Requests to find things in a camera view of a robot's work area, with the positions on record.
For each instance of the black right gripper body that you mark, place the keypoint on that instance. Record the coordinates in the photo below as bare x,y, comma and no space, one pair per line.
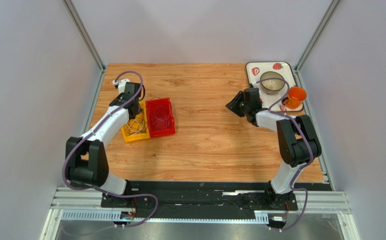
241,101

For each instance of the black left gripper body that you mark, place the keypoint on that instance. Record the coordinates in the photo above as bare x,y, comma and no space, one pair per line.
139,108

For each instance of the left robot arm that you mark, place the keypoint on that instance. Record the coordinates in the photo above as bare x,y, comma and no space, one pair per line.
86,165

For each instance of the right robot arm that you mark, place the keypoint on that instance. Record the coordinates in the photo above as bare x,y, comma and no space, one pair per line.
297,138

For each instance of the strawberry pattern tray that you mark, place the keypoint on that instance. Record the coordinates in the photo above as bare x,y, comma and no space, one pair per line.
254,70

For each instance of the beige ceramic bowl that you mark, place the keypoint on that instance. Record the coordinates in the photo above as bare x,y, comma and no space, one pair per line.
271,82

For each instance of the yellow plastic bin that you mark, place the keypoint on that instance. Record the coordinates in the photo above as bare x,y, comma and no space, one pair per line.
137,129

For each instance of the red plastic bin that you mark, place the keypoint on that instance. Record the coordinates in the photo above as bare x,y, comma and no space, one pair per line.
160,117

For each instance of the orange mug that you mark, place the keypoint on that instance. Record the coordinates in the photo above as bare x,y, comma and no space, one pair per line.
295,97

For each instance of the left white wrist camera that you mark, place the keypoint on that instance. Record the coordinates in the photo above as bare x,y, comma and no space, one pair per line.
120,84

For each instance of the aluminium frame rail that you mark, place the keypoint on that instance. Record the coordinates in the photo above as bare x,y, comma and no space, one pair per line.
76,18

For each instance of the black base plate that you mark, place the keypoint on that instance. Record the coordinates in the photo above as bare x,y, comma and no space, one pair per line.
199,200

